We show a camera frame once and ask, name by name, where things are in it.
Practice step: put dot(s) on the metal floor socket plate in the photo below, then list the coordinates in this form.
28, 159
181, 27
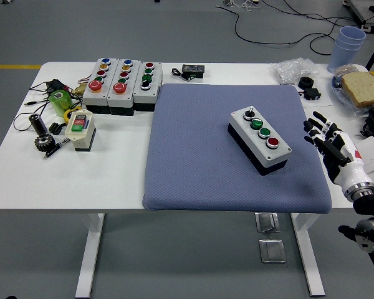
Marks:
271, 251
268, 222

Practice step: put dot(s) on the blue-grey padded mat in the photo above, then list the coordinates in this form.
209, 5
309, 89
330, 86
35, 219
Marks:
205, 109

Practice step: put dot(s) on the yellow tape roll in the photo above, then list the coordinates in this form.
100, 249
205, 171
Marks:
67, 114

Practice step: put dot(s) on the small black toothed part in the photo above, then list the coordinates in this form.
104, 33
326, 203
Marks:
56, 128

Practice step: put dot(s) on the black digital meter module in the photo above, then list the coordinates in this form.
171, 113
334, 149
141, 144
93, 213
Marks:
193, 70

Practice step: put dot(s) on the green translucent roll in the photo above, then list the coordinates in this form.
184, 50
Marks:
60, 104

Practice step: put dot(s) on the grey four-button control box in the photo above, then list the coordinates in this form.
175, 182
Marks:
280, 155
145, 96

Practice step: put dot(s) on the five-button box red mushroom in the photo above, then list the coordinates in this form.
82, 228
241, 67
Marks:
90, 98
118, 99

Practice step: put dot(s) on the white bread slice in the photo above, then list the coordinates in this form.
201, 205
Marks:
364, 88

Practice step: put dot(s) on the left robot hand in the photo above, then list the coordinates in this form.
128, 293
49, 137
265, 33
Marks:
8, 297

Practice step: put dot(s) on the pale blue plastic cup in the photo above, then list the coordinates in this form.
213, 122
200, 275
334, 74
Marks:
352, 35
349, 44
341, 59

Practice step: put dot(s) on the white table leg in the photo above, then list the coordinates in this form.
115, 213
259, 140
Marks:
92, 249
308, 249

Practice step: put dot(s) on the black servo motor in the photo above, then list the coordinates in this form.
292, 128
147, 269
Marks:
311, 94

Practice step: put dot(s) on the clear plastic bread wrapper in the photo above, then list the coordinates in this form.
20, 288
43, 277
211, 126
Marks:
338, 90

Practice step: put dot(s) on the black power adapter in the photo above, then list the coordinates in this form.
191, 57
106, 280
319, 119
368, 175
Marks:
57, 85

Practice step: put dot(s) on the black metal cylinder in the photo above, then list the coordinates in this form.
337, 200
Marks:
39, 126

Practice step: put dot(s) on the clear plastic bag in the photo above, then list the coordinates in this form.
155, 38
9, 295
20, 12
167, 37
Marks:
294, 69

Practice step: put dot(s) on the cream red-green switch box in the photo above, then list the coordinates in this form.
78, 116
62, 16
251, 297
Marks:
81, 140

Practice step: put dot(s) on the white paper sheet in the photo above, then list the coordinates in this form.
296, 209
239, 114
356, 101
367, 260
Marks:
321, 102

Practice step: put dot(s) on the metal frame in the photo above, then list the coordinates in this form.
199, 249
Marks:
361, 9

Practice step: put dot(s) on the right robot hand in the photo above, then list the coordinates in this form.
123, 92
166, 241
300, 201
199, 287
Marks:
352, 174

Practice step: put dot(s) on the black pen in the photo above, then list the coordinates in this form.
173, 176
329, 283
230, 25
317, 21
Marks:
54, 150

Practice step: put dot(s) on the brass fitting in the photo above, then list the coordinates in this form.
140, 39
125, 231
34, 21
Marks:
79, 89

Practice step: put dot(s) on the black metal gear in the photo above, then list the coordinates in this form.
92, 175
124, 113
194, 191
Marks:
45, 144

